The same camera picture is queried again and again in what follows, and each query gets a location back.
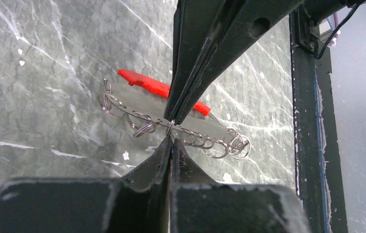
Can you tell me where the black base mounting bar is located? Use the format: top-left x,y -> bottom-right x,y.
289,6 -> 348,233

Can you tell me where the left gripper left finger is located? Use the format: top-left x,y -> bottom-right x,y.
0,137 -> 173,233

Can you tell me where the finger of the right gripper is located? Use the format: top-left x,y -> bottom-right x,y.
173,0 -> 301,125
165,0 -> 247,121

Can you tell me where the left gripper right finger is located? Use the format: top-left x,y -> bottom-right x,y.
170,139 -> 311,233

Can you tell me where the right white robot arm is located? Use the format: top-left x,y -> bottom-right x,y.
163,0 -> 362,125

